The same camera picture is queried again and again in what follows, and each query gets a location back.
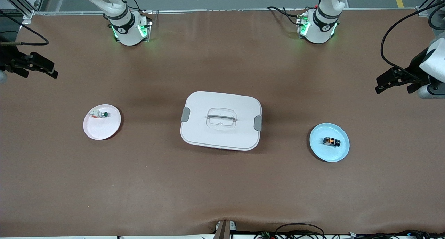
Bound pink round plate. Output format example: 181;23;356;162
83;104;122;140

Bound light blue round plate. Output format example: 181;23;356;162
309;123;350;162

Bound white lidded storage box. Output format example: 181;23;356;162
180;91;262;151

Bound brown table mat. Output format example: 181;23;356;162
0;8;445;238

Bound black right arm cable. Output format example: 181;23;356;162
0;10;49;46

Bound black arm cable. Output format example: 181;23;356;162
381;3;445;80
0;10;49;46

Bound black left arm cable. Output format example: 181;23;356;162
381;3;445;80

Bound aluminium frame extrusion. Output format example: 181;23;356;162
0;0;47;24
417;0;445;16

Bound black right base cable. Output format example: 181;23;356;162
118;0;144;13

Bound black base cable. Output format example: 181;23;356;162
118;0;144;13
267;6;303;26

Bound black left base cable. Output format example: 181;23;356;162
267;6;303;26

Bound black cable bundle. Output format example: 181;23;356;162
348;230;445;239

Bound black looped cable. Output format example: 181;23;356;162
275;223;325;239

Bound grey table edge rail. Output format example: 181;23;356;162
33;8;419;16

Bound brown camera mount post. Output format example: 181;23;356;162
213;219;237;239

